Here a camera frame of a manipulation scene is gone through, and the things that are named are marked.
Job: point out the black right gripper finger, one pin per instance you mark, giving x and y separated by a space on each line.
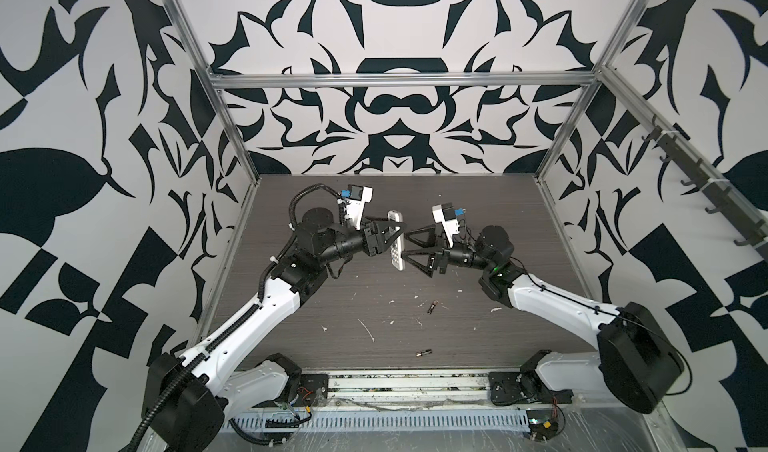
423 261
426 237

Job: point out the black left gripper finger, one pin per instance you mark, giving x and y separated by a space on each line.
382 221
384 237

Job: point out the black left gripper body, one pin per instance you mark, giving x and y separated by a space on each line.
368 243

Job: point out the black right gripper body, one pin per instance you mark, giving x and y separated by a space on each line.
448 253

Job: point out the white remote control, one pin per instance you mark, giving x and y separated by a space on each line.
396 241

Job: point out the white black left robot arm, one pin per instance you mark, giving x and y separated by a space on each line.
189 397

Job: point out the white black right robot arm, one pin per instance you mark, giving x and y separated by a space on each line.
632 358

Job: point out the small green circuit board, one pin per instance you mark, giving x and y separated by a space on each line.
544 429

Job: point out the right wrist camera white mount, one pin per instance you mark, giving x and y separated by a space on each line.
449 218

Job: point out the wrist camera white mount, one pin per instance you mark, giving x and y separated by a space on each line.
352 203
449 218

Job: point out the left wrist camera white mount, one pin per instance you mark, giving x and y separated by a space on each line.
352 203

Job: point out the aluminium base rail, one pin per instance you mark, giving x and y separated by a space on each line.
415 388

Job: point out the white slotted cable duct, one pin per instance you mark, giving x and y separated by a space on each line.
369 420

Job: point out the aluminium cage frame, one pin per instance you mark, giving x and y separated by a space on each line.
562 91

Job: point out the grey wall hook rail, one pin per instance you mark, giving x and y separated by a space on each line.
701 176

